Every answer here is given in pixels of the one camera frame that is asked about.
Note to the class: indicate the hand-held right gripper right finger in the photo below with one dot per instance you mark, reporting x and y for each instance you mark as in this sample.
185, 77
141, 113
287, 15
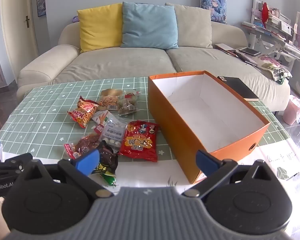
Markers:
205, 161

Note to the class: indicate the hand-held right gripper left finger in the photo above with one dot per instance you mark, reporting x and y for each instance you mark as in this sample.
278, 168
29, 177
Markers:
87, 158

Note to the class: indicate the reddish brown meat packet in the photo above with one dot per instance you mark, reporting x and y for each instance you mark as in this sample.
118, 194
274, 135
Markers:
86, 143

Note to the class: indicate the yellow green snack packet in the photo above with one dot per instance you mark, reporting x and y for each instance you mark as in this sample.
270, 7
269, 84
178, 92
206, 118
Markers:
101, 169

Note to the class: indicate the dark brown snack packet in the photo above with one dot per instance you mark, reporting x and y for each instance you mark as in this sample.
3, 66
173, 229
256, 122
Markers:
108, 158

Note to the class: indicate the small green snack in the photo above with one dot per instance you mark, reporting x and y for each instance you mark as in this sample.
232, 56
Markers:
108, 180

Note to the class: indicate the clear packet of white balls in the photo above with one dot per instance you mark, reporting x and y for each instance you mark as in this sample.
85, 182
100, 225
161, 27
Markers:
112, 133

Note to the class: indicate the white snack packet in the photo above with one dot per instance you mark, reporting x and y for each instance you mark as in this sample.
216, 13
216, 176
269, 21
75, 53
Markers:
101, 120

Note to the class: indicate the red orange striped snack bag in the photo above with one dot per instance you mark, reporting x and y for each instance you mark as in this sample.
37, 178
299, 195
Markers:
83, 112

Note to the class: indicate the large red snack packet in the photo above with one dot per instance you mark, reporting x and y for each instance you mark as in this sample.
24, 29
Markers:
138, 142

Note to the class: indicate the orange cardboard box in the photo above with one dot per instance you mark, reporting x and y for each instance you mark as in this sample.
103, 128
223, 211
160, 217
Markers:
170, 120

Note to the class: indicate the brown peanut packet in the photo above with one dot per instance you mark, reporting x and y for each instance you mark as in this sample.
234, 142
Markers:
110, 100

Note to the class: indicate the clear packet of nuts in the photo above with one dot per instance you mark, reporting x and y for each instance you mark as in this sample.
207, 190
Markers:
128, 105

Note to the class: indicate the green checked tablecloth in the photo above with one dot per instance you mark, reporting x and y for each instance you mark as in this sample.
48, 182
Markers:
52, 110

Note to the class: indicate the black notebook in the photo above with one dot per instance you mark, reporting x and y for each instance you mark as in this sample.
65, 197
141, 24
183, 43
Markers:
237, 86

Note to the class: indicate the pink trash bin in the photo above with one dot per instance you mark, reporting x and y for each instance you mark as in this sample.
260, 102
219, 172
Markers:
291, 112

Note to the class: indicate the beige sofa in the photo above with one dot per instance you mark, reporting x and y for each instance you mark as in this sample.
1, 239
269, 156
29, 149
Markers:
115, 62

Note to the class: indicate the brown book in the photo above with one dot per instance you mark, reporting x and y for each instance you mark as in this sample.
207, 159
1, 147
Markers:
225, 47

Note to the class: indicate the floral cushion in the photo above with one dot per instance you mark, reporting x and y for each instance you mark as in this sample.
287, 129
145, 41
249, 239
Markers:
272, 66

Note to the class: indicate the tablet with dark screen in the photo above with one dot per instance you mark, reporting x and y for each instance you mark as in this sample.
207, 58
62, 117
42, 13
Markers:
250, 51

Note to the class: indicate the cream door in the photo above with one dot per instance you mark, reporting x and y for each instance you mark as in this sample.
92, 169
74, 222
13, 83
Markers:
15, 17

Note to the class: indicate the yellow pillow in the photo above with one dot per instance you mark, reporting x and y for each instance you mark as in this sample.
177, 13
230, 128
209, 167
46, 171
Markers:
100, 27

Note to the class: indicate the beige pillow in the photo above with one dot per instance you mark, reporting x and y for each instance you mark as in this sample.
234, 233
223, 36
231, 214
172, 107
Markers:
195, 27

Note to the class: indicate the purple plush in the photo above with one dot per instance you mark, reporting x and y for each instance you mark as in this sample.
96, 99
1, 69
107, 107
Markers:
75, 18

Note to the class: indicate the white desk with shelves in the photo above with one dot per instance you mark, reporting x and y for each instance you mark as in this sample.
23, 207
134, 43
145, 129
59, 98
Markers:
277, 40

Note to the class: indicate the light blue pillow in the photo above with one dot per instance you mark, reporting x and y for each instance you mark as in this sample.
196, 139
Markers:
150, 25

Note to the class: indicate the cartoon print pillow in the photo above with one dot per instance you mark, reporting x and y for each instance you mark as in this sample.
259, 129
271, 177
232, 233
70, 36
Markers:
213, 6

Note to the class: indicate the red plush toy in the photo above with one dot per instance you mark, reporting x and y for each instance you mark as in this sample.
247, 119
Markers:
265, 13

